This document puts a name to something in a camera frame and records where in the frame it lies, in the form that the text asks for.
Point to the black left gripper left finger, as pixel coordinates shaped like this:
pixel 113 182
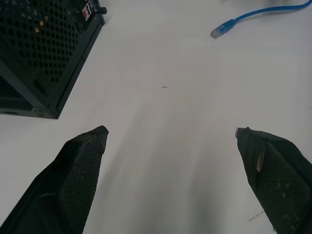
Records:
pixel 70 180

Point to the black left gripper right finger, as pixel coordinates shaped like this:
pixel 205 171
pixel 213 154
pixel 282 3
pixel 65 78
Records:
pixel 275 180

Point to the black perforated computer case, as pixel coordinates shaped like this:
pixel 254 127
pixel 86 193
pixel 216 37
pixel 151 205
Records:
pixel 41 48

